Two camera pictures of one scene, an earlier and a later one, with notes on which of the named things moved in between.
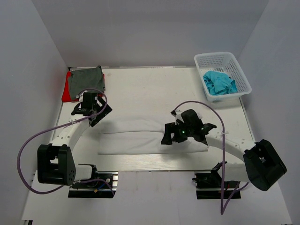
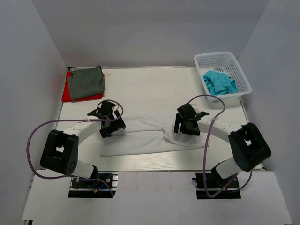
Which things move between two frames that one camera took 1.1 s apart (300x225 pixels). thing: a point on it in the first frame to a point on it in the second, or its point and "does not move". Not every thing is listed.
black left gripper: [107, 110] to [118, 124]
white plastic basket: [224, 63] does not move
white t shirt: [139, 135] does not move
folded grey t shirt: [85, 78] does not move
